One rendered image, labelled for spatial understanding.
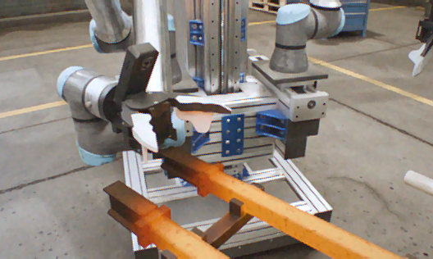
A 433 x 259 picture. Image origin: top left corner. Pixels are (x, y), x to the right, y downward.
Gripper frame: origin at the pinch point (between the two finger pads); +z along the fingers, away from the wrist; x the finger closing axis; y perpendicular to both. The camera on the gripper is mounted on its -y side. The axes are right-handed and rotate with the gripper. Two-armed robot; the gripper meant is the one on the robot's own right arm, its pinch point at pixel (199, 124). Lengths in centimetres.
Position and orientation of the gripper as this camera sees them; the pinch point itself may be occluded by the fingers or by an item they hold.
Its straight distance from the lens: 50.1
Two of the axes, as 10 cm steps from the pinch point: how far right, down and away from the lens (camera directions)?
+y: 0.0, 8.9, 4.7
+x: -6.5, 3.5, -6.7
